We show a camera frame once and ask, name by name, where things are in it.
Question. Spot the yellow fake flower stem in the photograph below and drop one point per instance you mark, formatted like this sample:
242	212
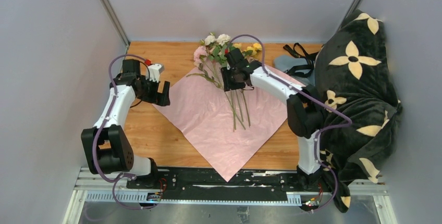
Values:
245	63

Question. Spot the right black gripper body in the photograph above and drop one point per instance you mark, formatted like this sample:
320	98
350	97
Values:
231	79

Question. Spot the pink wrapping paper sheet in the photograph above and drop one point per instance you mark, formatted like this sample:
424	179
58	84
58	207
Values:
198	128

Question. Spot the light blue cloth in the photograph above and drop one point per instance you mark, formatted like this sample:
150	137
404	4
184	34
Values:
299	68

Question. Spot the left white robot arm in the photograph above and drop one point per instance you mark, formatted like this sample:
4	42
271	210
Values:
105	145

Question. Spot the white fake rose stem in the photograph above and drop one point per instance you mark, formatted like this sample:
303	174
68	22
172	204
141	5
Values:
217	39

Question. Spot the pink fake flower stem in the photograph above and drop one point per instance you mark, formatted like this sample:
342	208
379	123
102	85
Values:
200	56

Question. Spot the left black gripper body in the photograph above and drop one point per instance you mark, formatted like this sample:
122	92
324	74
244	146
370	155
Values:
150	89

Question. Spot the dark floral blanket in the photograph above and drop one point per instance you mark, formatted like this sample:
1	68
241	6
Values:
353	80

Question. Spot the small bud leafy sprig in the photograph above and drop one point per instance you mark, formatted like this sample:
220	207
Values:
208	74

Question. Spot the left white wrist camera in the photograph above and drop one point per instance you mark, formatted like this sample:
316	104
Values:
155	71

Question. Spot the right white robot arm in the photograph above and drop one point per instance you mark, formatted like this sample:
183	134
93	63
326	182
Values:
305	115

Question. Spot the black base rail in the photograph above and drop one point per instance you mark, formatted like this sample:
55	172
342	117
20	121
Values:
193	185

